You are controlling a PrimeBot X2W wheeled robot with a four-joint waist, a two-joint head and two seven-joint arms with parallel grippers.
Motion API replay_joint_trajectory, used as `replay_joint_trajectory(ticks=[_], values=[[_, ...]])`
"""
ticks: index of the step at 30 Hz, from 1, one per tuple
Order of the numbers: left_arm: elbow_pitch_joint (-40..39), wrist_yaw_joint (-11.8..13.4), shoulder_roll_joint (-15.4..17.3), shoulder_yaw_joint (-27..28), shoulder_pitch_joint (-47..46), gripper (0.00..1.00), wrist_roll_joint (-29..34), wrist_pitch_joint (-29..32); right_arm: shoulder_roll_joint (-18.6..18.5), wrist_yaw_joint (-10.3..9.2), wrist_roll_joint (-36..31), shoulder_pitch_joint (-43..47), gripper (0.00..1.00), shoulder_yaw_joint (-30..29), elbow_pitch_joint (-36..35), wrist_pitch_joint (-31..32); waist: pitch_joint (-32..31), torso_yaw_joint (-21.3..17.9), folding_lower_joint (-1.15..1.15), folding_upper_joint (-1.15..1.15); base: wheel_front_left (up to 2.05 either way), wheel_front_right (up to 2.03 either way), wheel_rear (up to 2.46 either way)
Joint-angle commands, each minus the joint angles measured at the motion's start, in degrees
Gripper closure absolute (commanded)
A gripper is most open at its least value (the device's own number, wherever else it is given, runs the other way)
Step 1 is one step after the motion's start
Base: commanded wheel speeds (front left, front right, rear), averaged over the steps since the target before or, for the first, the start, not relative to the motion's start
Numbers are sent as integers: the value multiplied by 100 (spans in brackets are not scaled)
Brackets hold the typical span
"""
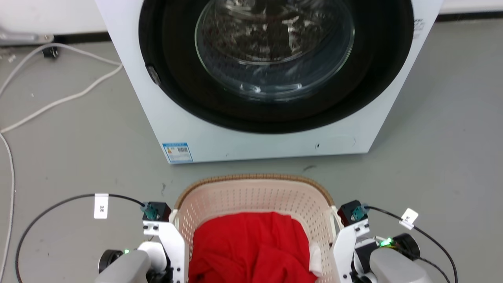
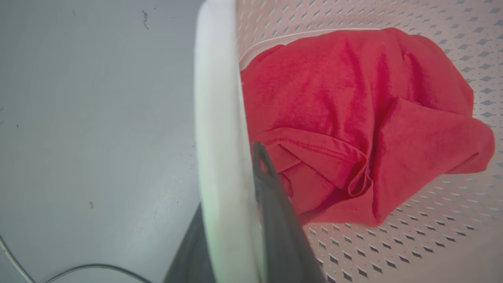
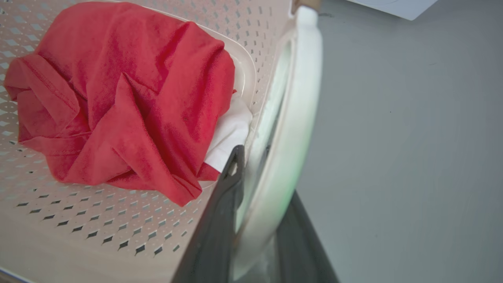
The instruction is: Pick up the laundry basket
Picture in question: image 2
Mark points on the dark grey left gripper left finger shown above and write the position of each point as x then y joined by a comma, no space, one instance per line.
190,255

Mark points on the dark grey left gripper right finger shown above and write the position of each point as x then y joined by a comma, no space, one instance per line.
281,236

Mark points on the white perforated laundry basket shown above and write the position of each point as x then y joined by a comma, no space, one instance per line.
224,137

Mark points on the red cloth garment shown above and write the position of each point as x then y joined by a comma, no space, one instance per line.
353,125

